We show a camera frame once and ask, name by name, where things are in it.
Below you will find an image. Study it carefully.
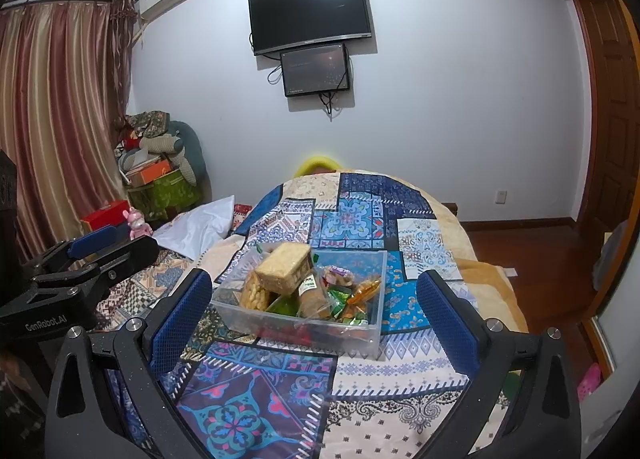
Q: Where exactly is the clear cracker block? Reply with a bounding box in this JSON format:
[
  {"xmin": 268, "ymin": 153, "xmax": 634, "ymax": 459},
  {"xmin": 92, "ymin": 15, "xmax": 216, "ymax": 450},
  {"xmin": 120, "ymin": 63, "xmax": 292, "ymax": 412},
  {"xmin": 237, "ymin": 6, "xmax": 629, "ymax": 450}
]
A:
[{"xmin": 255, "ymin": 241, "xmax": 312, "ymax": 295}]

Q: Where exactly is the red box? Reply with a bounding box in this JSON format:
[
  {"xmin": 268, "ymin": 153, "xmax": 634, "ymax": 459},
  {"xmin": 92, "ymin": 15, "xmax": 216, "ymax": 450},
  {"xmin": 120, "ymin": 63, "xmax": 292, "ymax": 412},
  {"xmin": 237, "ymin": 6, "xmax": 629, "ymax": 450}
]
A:
[{"xmin": 80, "ymin": 199, "xmax": 130, "ymax": 233}]

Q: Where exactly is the pink toy figure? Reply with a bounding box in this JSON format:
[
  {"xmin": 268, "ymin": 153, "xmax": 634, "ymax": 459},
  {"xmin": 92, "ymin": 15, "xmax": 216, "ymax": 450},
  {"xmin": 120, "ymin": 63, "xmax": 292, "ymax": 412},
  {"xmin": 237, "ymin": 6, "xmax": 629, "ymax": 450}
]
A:
[{"xmin": 122, "ymin": 207, "xmax": 153, "ymax": 240}]

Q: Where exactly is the white pillow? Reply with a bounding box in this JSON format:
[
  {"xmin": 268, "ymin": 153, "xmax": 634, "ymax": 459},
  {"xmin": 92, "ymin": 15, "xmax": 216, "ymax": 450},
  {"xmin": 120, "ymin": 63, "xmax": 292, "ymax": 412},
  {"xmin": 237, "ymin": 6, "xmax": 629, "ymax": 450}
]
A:
[{"xmin": 152, "ymin": 196, "xmax": 235, "ymax": 261}]

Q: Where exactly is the yellow cracker snack bag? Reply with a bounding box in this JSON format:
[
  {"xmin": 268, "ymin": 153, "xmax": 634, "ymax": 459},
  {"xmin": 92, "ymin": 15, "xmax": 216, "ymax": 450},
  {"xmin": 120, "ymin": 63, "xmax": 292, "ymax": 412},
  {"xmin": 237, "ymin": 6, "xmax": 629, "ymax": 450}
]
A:
[{"xmin": 240, "ymin": 271, "xmax": 270, "ymax": 312}]

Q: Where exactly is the pile of clothes and boxes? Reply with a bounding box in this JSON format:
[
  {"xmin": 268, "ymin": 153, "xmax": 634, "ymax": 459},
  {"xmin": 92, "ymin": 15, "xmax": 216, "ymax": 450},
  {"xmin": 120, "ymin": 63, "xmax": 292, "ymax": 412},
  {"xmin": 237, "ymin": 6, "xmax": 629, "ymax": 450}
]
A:
[{"xmin": 114, "ymin": 110, "xmax": 207, "ymax": 224}]

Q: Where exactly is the green snack packet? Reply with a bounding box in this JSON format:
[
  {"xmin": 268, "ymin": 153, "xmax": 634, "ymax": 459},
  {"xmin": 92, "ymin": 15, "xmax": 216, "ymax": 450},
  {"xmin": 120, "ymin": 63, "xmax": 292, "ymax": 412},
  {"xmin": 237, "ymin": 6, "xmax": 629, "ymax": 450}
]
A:
[{"xmin": 266, "ymin": 295, "xmax": 299, "ymax": 317}]

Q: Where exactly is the clear plastic storage box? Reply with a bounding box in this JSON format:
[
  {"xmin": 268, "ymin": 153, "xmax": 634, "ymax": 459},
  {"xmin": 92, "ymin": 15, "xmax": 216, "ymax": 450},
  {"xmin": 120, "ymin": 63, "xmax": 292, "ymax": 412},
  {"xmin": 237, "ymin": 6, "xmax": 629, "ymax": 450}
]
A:
[{"xmin": 212, "ymin": 242, "xmax": 387, "ymax": 359}]

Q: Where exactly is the patchwork patterned bed quilt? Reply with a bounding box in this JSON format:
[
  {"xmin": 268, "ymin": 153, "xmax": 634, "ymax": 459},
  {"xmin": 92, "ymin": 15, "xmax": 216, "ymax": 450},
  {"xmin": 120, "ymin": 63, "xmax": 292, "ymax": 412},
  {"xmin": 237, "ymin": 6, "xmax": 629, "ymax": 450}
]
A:
[{"xmin": 98, "ymin": 171, "xmax": 526, "ymax": 458}]

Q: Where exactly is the grey cloth on door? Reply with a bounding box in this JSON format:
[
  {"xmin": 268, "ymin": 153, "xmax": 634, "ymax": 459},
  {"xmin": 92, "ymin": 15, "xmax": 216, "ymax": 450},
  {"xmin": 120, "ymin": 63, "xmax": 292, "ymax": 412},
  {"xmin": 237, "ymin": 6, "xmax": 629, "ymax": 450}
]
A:
[{"xmin": 592, "ymin": 220, "xmax": 628, "ymax": 291}]

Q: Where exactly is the striped brown curtain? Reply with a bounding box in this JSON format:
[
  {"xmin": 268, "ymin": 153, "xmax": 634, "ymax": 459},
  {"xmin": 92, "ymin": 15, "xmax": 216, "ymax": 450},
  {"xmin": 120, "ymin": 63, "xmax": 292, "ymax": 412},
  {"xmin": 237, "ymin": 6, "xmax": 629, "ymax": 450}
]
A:
[{"xmin": 1, "ymin": 0, "xmax": 137, "ymax": 259}]

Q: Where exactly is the yellow plastic stool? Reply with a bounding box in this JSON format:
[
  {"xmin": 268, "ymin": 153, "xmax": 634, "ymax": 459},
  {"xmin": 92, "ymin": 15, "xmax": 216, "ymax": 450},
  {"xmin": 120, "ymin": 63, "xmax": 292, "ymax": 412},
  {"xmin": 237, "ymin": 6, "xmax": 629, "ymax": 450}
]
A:
[{"xmin": 294, "ymin": 156, "xmax": 342, "ymax": 178}]

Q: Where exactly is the brown wooden door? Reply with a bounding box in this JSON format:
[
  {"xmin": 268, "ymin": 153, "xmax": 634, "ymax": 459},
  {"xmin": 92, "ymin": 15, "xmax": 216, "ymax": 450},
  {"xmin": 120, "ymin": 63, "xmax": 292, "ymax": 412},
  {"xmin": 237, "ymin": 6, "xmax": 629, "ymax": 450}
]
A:
[{"xmin": 574, "ymin": 0, "xmax": 639, "ymax": 245}]

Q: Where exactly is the white wall socket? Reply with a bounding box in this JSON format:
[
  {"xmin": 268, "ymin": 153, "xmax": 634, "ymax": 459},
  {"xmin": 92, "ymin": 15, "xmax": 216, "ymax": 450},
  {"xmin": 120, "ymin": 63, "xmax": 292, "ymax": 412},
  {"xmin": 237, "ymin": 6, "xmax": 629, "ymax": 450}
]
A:
[{"xmin": 495, "ymin": 190, "xmax": 508, "ymax": 205}]

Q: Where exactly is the black monitor cable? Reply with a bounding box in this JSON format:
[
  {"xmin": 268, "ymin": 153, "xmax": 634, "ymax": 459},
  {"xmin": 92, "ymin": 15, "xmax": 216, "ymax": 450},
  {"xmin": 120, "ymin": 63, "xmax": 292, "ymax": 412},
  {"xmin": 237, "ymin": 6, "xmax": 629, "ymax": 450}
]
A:
[{"xmin": 318, "ymin": 91, "xmax": 342, "ymax": 121}]

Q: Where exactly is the small wall monitor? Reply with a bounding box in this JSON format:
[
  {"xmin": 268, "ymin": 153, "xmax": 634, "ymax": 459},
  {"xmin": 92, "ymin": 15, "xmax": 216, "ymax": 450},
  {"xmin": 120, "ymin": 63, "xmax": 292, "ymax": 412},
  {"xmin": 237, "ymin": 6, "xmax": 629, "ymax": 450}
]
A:
[{"xmin": 280, "ymin": 43, "xmax": 350, "ymax": 98}]

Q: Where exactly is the large wall television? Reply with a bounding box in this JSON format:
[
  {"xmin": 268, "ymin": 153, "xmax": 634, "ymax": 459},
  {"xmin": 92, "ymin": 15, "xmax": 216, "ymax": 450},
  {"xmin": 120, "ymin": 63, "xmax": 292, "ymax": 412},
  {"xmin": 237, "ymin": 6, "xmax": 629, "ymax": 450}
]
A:
[{"xmin": 248, "ymin": 0, "xmax": 372, "ymax": 56}]

